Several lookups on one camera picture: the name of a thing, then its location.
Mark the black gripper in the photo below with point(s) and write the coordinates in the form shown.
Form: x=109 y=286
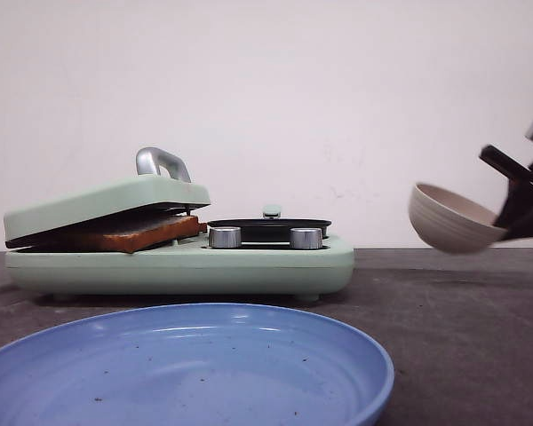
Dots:
x=516 y=215

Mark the beige ribbed bowl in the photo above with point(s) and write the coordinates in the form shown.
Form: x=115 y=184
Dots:
x=450 y=222

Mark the sandwich maker lid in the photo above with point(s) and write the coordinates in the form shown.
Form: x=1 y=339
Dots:
x=162 y=180

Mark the right silver control knob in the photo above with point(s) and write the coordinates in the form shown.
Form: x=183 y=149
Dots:
x=308 y=238

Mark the silver control knob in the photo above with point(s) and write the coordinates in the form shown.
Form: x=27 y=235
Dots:
x=308 y=238
x=226 y=237

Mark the black round frying pan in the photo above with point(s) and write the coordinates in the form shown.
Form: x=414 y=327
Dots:
x=270 y=229

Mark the left silver control knob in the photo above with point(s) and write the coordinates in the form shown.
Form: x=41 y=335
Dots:
x=226 y=237

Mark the blue round plate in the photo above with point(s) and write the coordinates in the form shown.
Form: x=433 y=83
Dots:
x=196 y=364

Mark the green pan handle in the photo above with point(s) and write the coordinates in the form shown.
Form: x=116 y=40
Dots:
x=272 y=211

